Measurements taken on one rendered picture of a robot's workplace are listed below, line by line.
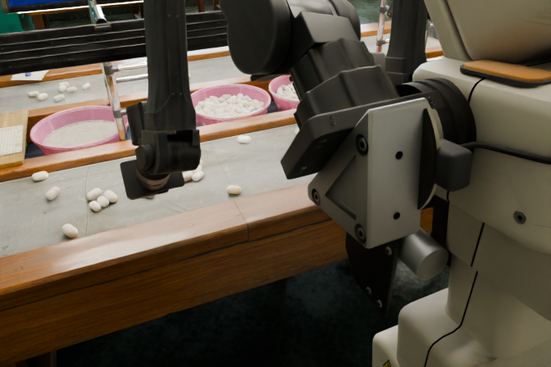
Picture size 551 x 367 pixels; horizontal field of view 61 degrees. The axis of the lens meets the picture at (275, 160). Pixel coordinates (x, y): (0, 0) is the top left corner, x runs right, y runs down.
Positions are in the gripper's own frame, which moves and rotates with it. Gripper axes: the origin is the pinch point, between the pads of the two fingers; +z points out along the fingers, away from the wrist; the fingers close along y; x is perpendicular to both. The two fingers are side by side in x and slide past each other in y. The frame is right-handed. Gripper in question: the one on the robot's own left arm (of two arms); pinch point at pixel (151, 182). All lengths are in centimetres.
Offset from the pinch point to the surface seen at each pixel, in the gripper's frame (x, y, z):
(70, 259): 10.5, 17.1, 2.1
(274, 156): -2.7, -33.3, 21.3
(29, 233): 2.8, 25.1, 14.7
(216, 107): -26, -28, 47
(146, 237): 10.2, 3.1, 2.5
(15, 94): -52, 32, 78
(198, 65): -54, -33, 80
